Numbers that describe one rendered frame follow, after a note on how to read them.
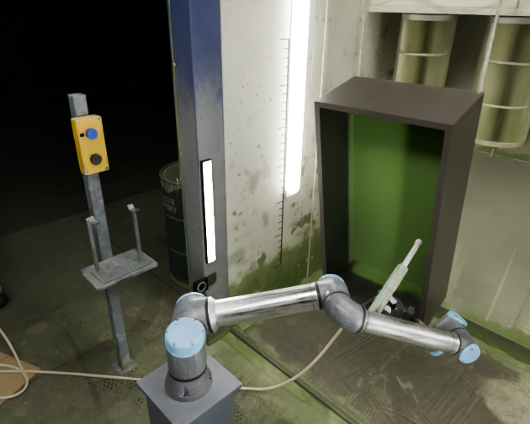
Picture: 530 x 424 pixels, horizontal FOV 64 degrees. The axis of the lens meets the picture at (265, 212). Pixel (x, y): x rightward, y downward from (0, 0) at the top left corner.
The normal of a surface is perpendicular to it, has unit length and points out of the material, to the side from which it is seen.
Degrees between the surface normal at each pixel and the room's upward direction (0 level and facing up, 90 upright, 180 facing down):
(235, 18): 90
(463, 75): 90
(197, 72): 90
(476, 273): 57
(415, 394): 0
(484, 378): 0
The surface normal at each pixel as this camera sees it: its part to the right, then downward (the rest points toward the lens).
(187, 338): 0.02, -0.86
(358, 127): -0.63, 0.50
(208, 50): 0.70, 0.33
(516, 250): -0.59, -0.24
